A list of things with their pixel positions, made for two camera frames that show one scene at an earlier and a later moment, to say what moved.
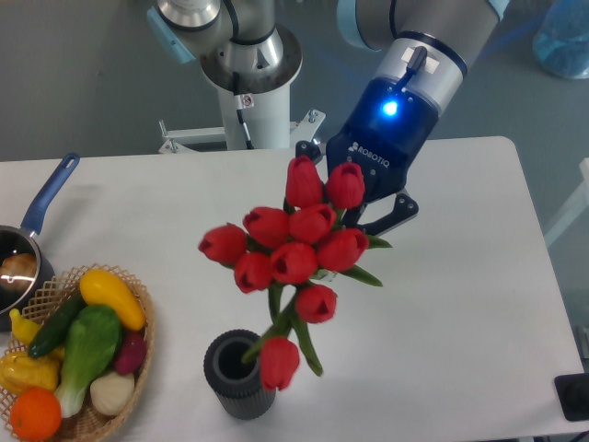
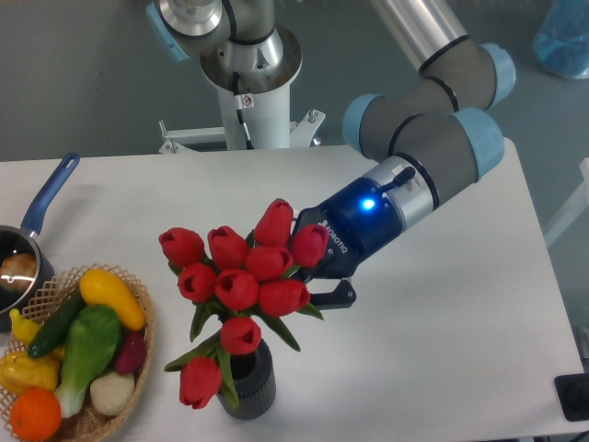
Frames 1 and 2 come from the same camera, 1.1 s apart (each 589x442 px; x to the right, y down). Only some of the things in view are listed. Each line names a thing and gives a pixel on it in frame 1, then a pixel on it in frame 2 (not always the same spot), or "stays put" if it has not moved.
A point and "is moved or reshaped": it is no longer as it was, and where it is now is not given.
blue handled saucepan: x=25 y=263 stays put
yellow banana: x=24 y=330 stays put
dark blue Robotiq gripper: x=384 y=131 -> x=361 y=226
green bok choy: x=90 y=341 stays put
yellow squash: x=99 y=287 stays put
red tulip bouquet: x=292 y=254 is moved or reshaped
